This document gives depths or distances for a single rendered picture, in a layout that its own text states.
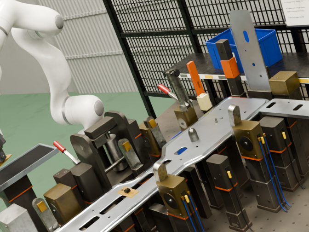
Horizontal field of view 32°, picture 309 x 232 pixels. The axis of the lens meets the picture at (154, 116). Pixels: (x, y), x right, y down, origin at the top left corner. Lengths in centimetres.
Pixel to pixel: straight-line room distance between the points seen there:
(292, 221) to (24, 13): 120
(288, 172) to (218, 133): 30
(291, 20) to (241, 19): 30
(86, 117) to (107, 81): 382
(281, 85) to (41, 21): 93
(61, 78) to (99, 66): 381
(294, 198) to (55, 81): 102
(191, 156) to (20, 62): 543
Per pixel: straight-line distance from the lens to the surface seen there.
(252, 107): 211
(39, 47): 220
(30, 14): 208
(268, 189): 198
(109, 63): 587
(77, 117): 225
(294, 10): 234
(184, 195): 171
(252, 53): 218
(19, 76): 736
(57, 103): 228
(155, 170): 171
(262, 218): 202
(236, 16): 215
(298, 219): 197
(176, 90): 213
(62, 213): 187
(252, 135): 186
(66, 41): 620
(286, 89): 212
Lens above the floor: 187
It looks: 22 degrees down
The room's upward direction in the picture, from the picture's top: 22 degrees counter-clockwise
